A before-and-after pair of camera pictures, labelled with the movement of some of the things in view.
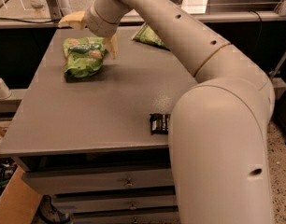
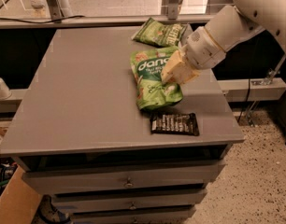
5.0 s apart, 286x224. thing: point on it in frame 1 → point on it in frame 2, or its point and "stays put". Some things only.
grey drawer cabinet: [85, 143] stays put
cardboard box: [18, 203] stays put
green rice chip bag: [83, 56] → [151, 92]
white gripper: [96, 23] → [203, 49]
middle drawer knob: [133, 207] stays put
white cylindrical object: [0, 89] stays put
